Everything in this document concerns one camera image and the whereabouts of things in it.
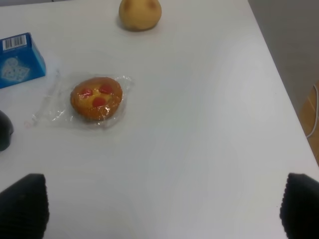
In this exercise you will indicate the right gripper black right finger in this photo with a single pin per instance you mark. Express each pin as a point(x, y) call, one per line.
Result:
point(299, 210)

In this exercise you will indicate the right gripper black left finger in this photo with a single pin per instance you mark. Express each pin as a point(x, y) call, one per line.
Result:
point(24, 208)

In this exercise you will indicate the cola bottle yellow cap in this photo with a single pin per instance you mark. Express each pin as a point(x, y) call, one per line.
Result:
point(6, 130)

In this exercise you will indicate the wrapped fruit tart pastry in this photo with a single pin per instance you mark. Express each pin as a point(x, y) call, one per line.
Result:
point(83, 100)

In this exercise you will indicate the blue green toothpaste box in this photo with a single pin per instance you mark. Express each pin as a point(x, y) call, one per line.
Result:
point(20, 60)

